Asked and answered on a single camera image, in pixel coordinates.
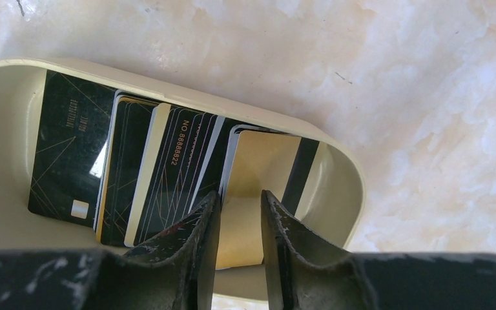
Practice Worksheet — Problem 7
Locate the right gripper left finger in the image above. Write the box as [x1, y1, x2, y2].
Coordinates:
[0, 192, 221, 309]

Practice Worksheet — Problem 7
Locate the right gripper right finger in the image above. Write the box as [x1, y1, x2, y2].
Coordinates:
[261, 191, 496, 309]

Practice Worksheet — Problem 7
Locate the beige oval tray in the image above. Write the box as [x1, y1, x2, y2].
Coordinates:
[0, 57, 365, 302]

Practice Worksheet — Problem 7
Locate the gold credit card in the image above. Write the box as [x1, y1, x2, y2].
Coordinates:
[216, 130, 327, 270]

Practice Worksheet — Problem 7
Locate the numbered black credit card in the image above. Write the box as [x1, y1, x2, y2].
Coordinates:
[124, 106, 225, 247]

